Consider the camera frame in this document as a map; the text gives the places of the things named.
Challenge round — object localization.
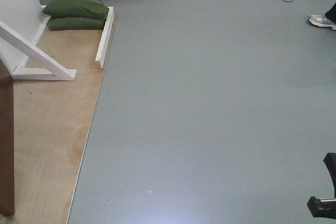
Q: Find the green sandbag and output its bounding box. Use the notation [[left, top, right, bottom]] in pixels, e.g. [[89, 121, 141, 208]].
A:
[[43, 0, 109, 19], [48, 17, 106, 30]]

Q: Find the plywood door base platform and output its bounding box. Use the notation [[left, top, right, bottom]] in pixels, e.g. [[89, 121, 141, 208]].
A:
[[1, 30, 103, 223]]

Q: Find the white diagonal brace frame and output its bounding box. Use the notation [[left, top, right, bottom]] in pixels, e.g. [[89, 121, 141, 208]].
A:
[[1, 22, 77, 81]]

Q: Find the grey white sneaker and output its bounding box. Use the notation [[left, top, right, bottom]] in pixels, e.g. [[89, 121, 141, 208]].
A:
[[308, 15, 335, 30]]

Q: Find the brown wooden door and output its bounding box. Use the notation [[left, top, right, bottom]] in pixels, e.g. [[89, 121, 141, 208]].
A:
[[1, 62, 15, 217]]

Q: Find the upper green sandbag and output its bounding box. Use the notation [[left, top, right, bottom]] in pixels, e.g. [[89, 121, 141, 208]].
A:
[[43, 0, 109, 19]]

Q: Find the black robot gripper part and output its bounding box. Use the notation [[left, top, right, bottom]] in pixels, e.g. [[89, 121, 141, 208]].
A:
[[323, 153, 336, 196]]

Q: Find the white edge board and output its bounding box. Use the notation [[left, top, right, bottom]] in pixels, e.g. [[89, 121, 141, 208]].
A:
[[95, 7, 115, 69]]

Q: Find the lower green sandbag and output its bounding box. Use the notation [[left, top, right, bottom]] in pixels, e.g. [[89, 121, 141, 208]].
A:
[[48, 17, 106, 30]]

